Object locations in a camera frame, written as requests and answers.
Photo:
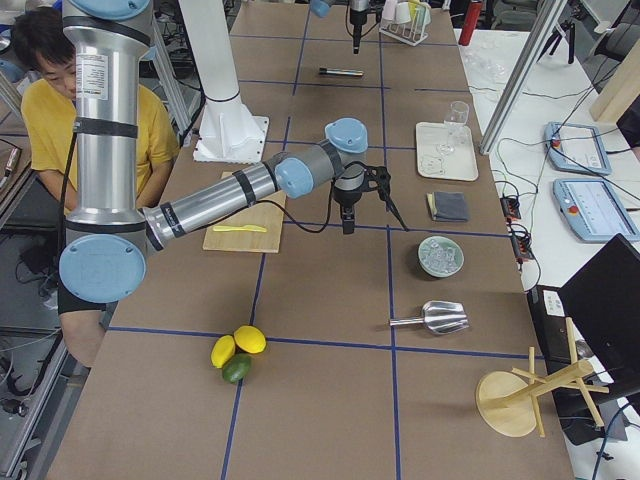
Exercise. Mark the clear ice cubes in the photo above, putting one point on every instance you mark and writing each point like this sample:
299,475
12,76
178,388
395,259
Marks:
439,258

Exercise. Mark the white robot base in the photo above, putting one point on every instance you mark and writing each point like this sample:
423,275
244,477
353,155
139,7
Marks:
228,131

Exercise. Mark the yellow lemon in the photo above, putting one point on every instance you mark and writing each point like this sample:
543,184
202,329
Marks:
223,350
250,339

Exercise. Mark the wooden cup tree stand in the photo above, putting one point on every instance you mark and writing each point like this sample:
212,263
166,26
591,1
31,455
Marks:
508,401

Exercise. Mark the pale green cup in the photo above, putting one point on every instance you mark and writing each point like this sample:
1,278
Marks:
421,16

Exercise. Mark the white plastic cup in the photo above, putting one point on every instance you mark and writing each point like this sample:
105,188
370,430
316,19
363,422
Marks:
389,10

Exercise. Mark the wooden cutting board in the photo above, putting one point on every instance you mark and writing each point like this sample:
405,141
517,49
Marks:
262,214

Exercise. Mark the black monitor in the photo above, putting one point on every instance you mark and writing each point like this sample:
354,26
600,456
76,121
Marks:
602,299

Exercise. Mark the black camera tripod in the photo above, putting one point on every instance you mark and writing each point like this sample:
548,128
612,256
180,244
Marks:
564,30

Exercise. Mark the clear wine glass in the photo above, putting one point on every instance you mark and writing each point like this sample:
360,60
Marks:
455,118

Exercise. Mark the person in yellow shirt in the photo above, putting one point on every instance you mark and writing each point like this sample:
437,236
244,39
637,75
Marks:
48,111

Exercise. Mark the yellow plastic knife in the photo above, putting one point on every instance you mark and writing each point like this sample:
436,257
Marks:
244,228

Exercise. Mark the yellow sponge cloth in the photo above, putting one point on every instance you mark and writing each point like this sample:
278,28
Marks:
431,205

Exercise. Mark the green bowl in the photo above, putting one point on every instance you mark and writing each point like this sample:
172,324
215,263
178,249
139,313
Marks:
444,241

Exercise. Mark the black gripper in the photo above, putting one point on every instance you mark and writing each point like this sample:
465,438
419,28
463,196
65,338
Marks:
346,199
356,16

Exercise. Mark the green lime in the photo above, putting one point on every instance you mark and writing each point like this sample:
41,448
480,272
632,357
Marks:
235,369

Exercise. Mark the aluminium frame post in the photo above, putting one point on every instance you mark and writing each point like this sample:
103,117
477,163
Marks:
541,30

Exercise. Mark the teach pendant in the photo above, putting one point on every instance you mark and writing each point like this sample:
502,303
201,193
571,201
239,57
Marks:
576,148
593,211

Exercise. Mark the grey folded cloth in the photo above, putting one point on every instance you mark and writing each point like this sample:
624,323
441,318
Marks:
451,207

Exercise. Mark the white wire cup rack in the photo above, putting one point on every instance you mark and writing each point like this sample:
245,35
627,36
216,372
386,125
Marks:
402,28

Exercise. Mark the lower teach pendant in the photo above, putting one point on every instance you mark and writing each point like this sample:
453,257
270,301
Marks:
593,211

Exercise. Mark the upper teach pendant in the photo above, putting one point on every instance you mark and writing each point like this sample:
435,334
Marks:
576,148

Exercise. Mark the cream bear tray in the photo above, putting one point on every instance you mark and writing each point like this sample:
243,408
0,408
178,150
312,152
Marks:
460,165

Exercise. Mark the metal ice scoop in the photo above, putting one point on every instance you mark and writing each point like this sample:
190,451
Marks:
438,317

